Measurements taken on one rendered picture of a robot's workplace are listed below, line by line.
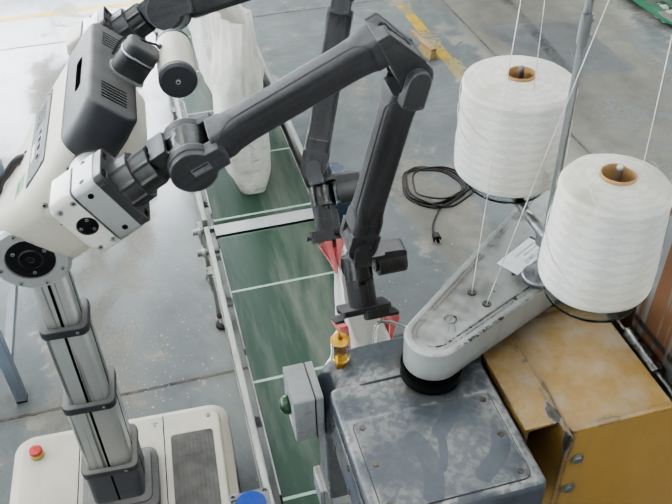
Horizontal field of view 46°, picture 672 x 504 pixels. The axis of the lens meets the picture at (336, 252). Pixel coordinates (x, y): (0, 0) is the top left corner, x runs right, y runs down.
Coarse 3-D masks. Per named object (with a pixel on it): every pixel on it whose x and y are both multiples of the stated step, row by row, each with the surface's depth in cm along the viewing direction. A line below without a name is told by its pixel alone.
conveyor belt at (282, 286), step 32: (224, 256) 286; (256, 256) 285; (288, 256) 285; (320, 256) 284; (256, 288) 272; (288, 288) 272; (320, 288) 271; (256, 320) 260; (288, 320) 260; (320, 320) 259; (256, 352) 249; (288, 352) 249; (320, 352) 248; (256, 384) 239; (288, 416) 229; (288, 448) 221; (288, 480) 213
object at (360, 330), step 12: (336, 264) 179; (336, 276) 181; (336, 288) 184; (336, 300) 187; (336, 312) 190; (348, 324) 165; (360, 324) 176; (372, 324) 170; (384, 324) 163; (360, 336) 178; (372, 336) 172; (384, 336) 165
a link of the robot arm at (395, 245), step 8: (384, 240) 158; (392, 240) 158; (400, 240) 158; (360, 248) 150; (368, 248) 150; (384, 248) 156; (392, 248) 156; (400, 248) 157; (360, 256) 151; (368, 256) 152; (376, 256) 155; (384, 256) 155; (392, 256) 157; (400, 256) 158; (360, 264) 153; (368, 264) 153; (384, 264) 157; (392, 264) 157; (400, 264) 158; (376, 272) 161; (384, 272) 158; (392, 272) 159
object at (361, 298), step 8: (368, 280) 157; (352, 288) 157; (360, 288) 157; (368, 288) 157; (352, 296) 158; (360, 296) 157; (368, 296) 157; (344, 304) 162; (352, 304) 158; (360, 304) 157; (368, 304) 158; (376, 304) 159; (384, 304) 158; (344, 312) 156; (352, 312) 157; (360, 312) 158
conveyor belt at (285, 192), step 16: (192, 48) 418; (192, 96) 378; (208, 96) 378; (192, 112) 366; (272, 144) 343; (272, 160) 333; (288, 160) 333; (224, 176) 325; (272, 176) 324; (288, 176) 324; (208, 192) 317; (224, 192) 316; (240, 192) 316; (272, 192) 316; (288, 192) 315; (304, 192) 315; (224, 208) 308; (240, 208) 308; (256, 208) 308; (272, 208) 307; (288, 208) 307; (304, 208) 308; (288, 224) 308
